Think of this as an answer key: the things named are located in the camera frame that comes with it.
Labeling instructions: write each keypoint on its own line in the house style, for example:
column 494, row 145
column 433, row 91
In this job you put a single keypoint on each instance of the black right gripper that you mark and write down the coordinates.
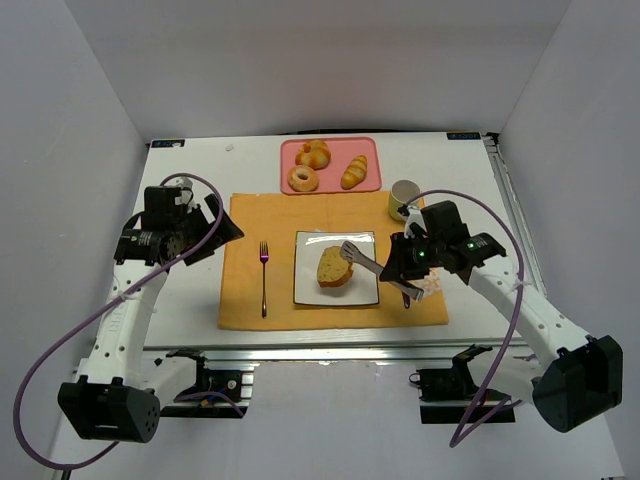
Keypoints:
column 400, row 259

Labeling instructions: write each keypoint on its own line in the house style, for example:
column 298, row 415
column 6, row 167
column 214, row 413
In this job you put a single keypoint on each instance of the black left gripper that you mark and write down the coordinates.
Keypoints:
column 201, row 235

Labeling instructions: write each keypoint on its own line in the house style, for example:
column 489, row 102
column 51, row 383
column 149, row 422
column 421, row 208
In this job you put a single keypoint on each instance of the metal serving tongs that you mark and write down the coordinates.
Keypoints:
column 351, row 253

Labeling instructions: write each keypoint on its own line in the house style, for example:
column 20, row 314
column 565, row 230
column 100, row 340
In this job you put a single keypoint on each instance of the sliced loaf bread piece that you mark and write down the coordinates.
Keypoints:
column 333, row 270

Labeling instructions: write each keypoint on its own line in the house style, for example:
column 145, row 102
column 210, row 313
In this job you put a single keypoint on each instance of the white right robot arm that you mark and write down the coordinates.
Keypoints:
column 573, row 376

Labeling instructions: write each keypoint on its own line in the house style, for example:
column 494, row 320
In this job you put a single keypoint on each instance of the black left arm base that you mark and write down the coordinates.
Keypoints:
column 217, row 393

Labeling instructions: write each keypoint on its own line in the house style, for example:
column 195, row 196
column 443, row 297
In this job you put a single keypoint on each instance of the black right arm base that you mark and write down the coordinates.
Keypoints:
column 445, row 393

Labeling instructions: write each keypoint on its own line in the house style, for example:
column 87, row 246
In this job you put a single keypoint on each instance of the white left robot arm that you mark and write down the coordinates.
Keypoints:
column 113, row 397

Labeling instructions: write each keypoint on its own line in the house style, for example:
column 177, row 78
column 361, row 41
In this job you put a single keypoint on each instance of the striped croissant bread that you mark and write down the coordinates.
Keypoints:
column 354, row 173

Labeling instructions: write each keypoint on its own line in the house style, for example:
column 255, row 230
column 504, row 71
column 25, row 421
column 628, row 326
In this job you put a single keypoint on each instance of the round striped bread roll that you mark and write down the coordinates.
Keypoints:
column 314, row 154

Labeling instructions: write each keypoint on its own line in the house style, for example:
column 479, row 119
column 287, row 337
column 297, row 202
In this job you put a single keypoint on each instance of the white square plate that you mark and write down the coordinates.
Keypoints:
column 360, row 290

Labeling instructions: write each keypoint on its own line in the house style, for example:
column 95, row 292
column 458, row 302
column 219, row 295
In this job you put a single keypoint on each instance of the purple metal fork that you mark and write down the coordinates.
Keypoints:
column 264, row 258

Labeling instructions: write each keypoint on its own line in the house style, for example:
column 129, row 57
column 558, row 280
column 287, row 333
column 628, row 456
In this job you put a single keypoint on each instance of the orange cloth placemat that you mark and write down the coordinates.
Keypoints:
column 277, row 218

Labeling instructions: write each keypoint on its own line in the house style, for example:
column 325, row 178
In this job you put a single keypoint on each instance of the light green mug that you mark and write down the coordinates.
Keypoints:
column 401, row 192

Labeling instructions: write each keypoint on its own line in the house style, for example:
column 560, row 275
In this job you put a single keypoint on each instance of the sugared donut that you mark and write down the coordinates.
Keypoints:
column 302, row 178

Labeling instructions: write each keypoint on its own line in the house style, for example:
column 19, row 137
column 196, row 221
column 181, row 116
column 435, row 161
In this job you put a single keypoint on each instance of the left blue corner label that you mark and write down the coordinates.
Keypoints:
column 167, row 143

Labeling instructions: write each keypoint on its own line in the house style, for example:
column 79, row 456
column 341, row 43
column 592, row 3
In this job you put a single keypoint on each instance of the blue corner label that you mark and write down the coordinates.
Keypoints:
column 463, row 136
column 167, row 143

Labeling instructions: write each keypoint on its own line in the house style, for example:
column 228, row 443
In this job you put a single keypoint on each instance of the pink plastic tray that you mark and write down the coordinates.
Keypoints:
column 343, row 150

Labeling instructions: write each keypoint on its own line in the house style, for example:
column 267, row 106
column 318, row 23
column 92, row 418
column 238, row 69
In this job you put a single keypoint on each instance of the right blue corner label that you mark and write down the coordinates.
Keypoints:
column 463, row 136

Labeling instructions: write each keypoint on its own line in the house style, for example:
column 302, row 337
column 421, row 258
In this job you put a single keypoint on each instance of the aluminium table frame rail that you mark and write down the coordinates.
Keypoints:
column 187, row 307

